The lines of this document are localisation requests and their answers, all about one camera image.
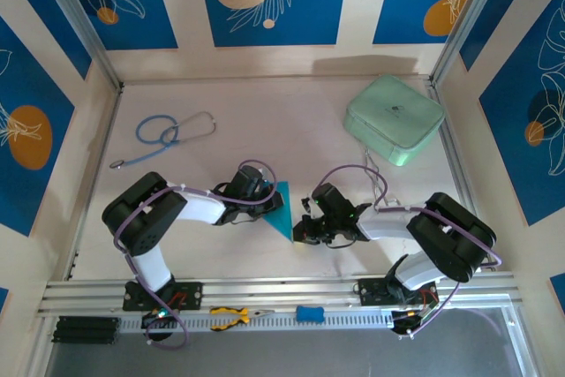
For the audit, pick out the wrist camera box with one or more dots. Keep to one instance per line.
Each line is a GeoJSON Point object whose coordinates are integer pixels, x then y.
{"type": "Point", "coordinates": [267, 178]}
{"type": "Point", "coordinates": [307, 205]}

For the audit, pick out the blue cloth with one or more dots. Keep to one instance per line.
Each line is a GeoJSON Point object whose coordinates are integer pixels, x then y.
{"type": "Point", "coordinates": [282, 218]}

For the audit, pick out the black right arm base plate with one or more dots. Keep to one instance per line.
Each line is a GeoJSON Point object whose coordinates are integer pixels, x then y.
{"type": "Point", "coordinates": [368, 291]}

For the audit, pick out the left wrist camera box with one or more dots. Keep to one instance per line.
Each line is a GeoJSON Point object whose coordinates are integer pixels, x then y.
{"type": "Point", "coordinates": [267, 178]}

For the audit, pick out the aluminium corner post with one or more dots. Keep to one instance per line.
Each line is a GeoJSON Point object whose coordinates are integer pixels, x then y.
{"type": "Point", "coordinates": [75, 6]}
{"type": "Point", "coordinates": [468, 10]}

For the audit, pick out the blue stethoscope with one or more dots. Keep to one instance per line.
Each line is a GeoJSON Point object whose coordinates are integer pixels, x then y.
{"type": "Point", "coordinates": [117, 164]}

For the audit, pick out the blue bone shaped block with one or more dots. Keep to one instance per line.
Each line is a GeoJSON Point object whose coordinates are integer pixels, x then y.
{"type": "Point", "coordinates": [309, 314]}

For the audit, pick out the mint green zip case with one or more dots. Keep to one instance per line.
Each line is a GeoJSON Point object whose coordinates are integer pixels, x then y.
{"type": "Point", "coordinates": [393, 103]}

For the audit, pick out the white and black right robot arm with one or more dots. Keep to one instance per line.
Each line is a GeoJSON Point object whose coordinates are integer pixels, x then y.
{"type": "Point", "coordinates": [450, 240]}

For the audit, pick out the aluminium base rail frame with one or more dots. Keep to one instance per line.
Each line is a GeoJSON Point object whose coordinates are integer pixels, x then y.
{"type": "Point", "coordinates": [273, 288]}

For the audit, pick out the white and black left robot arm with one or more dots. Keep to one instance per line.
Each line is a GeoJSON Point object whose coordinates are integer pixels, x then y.
{"type": "Point", "coordinates": [141, 218]}

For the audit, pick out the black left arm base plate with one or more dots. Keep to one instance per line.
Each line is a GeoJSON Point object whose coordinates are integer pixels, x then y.
{"type": "Point", "coordinates": [194, 295]}

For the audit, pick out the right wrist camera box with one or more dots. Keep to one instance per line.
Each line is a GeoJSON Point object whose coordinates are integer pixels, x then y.
{"type": "Point", "coordinates": [307, 205]}

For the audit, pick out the aluminium side rail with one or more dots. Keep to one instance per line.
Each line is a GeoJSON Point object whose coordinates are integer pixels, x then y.
{"type": "Point", "coordinates": [107, 134]}
{"type": "Point", "coordinates": [454, 152]}

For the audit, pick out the black ribbed block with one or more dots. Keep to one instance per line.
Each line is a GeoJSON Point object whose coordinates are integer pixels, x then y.
{"type": "Point", "coordinates": [84, 330]}

